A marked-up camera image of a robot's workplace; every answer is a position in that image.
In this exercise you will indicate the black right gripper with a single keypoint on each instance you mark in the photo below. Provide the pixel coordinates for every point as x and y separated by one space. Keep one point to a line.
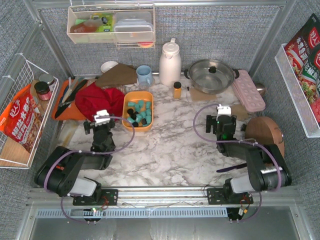
210 122

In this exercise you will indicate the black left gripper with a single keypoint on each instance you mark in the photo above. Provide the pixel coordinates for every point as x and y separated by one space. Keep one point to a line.
99 125

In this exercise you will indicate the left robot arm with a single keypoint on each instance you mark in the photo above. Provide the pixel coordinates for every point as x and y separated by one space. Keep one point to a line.
59 173

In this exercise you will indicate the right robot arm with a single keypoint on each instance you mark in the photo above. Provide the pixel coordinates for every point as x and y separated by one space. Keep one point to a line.
266 167

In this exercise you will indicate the orange storage basket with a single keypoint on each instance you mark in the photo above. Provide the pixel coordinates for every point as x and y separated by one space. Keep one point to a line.
135 96

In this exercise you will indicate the brown cork mat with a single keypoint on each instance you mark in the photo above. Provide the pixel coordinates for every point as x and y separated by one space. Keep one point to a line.
240 112
198 96

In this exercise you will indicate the red cloth hat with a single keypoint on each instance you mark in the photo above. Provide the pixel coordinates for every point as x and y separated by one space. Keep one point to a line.
92 99

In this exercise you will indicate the orange plastic tray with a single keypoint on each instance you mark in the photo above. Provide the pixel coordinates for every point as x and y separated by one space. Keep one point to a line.
71 112

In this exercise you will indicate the stainless steel pot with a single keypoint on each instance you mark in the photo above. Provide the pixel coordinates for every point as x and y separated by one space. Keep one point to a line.
211 76

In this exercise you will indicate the pink egg tray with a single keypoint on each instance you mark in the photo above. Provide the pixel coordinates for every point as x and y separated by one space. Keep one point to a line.
247 93

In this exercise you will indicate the black blade kitchen knife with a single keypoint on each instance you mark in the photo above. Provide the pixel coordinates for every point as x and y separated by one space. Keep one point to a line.
62 106

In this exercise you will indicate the orange juice bottle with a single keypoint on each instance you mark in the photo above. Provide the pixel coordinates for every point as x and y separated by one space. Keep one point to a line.
177 90

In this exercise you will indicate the round wooden board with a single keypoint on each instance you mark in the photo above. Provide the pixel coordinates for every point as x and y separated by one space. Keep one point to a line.
265 131

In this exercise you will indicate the silver metal cup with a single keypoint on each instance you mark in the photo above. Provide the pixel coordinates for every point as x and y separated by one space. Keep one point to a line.
260 88

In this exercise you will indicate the brown olive cloth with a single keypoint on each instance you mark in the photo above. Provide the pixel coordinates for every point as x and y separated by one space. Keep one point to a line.
118 75

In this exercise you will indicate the clear small glass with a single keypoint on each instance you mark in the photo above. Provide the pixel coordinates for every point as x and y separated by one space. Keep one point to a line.
144 86

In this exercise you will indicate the white small bowl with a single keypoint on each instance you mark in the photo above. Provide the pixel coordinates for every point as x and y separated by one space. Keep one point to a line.
106 66

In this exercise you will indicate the white thermos jug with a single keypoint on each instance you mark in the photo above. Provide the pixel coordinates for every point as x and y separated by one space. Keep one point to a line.
170 63

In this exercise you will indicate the light blue mug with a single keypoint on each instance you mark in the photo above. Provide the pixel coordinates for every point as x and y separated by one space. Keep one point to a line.
144 75

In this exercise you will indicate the dark lid glass jar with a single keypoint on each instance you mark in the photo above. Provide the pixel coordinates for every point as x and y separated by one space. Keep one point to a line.
43 90

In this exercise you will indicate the silver lid glass jar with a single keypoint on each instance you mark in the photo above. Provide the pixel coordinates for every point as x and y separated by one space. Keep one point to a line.
49 79

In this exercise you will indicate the red snack bag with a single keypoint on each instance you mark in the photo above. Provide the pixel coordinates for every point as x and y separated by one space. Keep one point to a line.
19 121

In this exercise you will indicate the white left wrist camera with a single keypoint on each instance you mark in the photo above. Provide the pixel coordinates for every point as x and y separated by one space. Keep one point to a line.
101 117

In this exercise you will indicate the purple handle utensil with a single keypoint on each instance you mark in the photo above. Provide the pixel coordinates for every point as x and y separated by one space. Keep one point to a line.
235 167

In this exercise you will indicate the cream handle knife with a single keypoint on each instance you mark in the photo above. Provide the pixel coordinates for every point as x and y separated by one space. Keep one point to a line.
69 88

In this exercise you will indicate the white wire wall basket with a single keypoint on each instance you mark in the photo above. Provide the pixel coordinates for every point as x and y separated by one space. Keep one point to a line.
12 154

